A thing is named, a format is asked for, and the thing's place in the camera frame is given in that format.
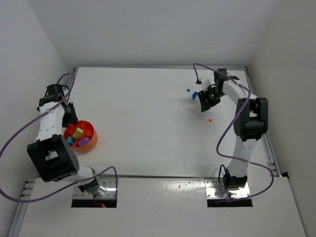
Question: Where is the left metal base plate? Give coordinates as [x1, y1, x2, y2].
[73, 175, 117, 201]

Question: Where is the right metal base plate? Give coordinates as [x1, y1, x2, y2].
[204, 178, 251, 200]

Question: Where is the blue lego figure piece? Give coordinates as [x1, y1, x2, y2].
[192, 91, 198, 100]

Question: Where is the aluminium frame rail right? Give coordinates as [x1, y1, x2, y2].
[245, 68, 281, 177]

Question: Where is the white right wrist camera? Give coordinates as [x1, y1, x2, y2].
[199, 77, 211, 91]

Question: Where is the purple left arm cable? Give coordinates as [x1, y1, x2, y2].
[0, 73, 118, 203]

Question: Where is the aluminium frame rail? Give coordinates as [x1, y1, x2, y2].
[0, 73, 76, 237]
[245, 68, 281, 177]

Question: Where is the orange divided round container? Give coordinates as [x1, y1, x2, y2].
[63, 120, 98, 154]

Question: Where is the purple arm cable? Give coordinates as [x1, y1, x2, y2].
[0, 73, 118, 203]
[193, 63, 274, 201]

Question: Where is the green lego brick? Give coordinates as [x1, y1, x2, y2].
[72, 127, 83, 138]

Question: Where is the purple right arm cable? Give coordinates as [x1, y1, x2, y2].
[193, 63, 274, 201]

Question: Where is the metal base plate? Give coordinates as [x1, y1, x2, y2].
[73, 175, 117, 201]
[204, 178, 251, 200]

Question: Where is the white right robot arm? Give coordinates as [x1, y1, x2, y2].
[196, 69, 268, 190]

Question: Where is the aluminium frame rail left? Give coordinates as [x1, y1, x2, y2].
[0, 73, 76, 237]

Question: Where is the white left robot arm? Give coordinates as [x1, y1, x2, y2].
[27, 84, 102, 197]

